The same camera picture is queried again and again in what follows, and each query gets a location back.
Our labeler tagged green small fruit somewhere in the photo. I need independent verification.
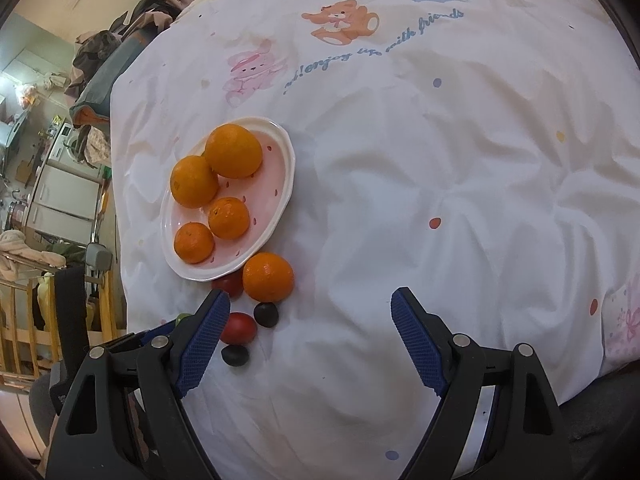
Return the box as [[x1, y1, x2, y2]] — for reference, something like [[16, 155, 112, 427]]
[[174, 313, 193, 327]]

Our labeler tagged red cherry tomato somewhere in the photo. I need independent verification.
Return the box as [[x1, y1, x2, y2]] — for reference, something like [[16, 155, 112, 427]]
[[220, 312, 257, 346], [210, 270, 244, 299]]

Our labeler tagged small orange tangerine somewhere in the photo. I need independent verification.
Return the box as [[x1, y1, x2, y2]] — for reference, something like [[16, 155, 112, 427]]
[[174, 222, 215, 264]]

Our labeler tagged bumpy orange mandarin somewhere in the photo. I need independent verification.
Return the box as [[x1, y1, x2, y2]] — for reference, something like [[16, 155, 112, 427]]
[[207, 197, 250, 240]]

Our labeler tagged large smooth orange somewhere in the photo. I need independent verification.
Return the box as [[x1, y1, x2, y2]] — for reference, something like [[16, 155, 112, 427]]
[[169, 155, 219, 209]]

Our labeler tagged large oval orange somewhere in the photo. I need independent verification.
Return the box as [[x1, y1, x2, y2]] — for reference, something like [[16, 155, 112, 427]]
[[204, 124, 262, 179]]

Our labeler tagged wooden drying rack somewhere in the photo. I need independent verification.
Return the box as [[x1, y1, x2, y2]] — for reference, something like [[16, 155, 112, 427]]
[[1, 252, 124, 392]]

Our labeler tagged dark plum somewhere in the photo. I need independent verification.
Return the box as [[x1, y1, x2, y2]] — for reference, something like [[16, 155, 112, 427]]
[[254, 302, 280, 328], [220, 344, 250, 367]]

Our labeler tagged white cabinet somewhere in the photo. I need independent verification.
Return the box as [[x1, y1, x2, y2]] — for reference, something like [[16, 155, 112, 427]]
[[26, 165, 102, 245]]

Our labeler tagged pink strawberry ceramic plate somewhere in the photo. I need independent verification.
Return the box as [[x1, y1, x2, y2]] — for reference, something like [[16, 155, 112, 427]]
[[159, 116, 298, 282]]

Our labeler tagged white washing machine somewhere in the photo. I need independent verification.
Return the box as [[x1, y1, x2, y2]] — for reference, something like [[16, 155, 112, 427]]
[[47, 122, 85, 166]]

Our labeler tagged grey orange cushion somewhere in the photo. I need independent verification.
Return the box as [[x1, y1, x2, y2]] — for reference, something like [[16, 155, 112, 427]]
[[70, 25, 157, 128]]

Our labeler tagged white cartoon print bedsheet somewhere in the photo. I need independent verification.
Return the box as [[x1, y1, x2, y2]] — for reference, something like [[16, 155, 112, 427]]
[[111, 0, 639, 479]]

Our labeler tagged pile of clothes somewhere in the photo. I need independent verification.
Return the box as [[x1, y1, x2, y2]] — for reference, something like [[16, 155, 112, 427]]
[[64, 0, 194, 100]]

